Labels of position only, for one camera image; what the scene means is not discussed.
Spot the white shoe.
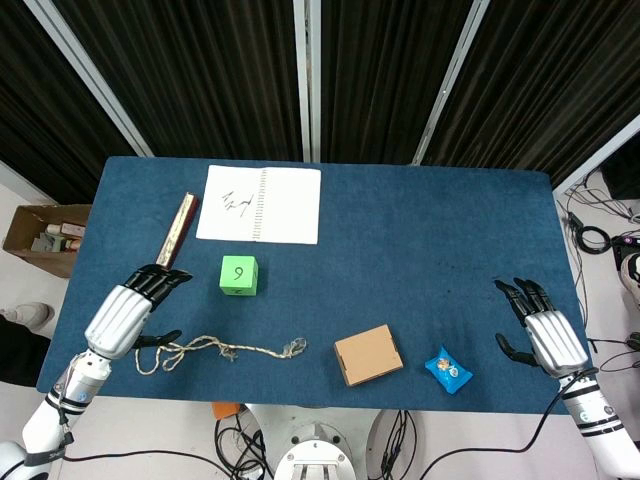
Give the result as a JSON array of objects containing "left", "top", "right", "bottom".
[{"left": 0, "top": 302, "right": 56, "bottom": 332}]

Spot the black monitor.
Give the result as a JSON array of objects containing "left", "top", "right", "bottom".
[{"left": 601, "top": 148, "right": 640, "bottom": 202}]

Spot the open white spiral notebook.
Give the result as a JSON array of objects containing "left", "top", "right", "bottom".
[{"left": 195, "top": 164, "right": 323, "bottom": 247}]

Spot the blue snack packet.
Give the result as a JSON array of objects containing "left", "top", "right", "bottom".
[{"left": 424, "top": 344, "right": 474, "bottom": 396}]

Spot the orange object under table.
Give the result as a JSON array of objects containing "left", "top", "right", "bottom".
[{"left": 211, "top": 401, "right": 242, "bottom": 421}]

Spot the frayed beige rope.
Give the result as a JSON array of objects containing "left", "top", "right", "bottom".
[{"left": 134, "top": 335, "right": 309, "bottom": 377}]

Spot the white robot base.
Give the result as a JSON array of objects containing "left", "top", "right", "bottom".
[{"left": 273, "top": 421, "right": 354, "bottom": 480}]

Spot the black white sneaker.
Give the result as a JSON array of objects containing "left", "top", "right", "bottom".
[{"left": 618, "top": 251, "right": 640, "bottom": 297}]

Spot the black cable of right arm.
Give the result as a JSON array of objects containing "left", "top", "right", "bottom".
[{"left": 382, "top": 367, "right": 599, "bottom": 480}]

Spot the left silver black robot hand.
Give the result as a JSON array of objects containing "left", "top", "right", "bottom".
[{"left": 83, "top": 264, "right": 194, "bottom": 361}]

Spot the closed brown book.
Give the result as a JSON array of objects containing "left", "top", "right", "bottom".
[{"left": 154, "top": 192, "right": 199, "bottom": 270}]

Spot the white frame post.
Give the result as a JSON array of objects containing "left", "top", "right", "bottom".
[
  {"left": 411, "top": 0, "right": 492, "bottom": 167},
  {"left": 551, "top": 113, "right": 640, "bottom": 194},
  {"left": 292, "top": 0, "right": 323, "bottom": 163},
  {"left": 22, "top": 0, "right": 154, "bottom": 158}
]

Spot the small brown cardboard box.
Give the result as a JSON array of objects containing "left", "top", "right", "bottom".
[{"left": 333, "top": 323, "right": 405, "bottom": 388}]

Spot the black curtain panel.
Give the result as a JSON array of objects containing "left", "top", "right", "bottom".
[
  {"left": 422, "top": 0, "right": 640, "bottom": 189},
  {"left": 319, "top": 0, "right": 474, "bottom": 164},
  {"left": 0, "top": 0, "right": 137, "bottom": 204},
  {"left": 51, "top": 0, "right": 304, "bottom": 161}
]

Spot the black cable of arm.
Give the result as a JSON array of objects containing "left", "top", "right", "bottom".
[
  {"left": 382, "top": 367, "right": 599, "bottom": 480},
  {"left": 52, "top": 379, "right": 76, "bottom": 459}
]

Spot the green numbered foam cube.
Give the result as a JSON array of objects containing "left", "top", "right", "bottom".
[{"left": 218, "top": 254, "right": 261, "bottom": 298}]

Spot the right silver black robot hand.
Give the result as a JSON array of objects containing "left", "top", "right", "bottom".
[{"left": 493, "top": 277, "right": 591, "bottom": 379}]

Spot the black trouser leg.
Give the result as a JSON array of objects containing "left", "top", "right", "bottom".
[{"left": 0, "top": 317, "right": 53, "bottom": 387}]

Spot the open cardboard carton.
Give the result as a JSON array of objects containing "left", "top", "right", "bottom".
[{"left": 1, "top": 203, "right": 93, "bottom": 280}]

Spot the black floor cable bundle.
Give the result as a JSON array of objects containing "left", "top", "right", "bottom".
[{"left": 214, "top": 413, "right": 275, "bottom": 480}]

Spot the black coiled cable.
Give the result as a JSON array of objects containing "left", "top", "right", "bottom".
[{"left": 574, "top": 224, "right": 615, "bottom": 254}]

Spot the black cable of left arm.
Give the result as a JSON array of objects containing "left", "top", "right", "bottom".
[{"left": 52, "top": 379, "right": 76, "bottom": 459}]

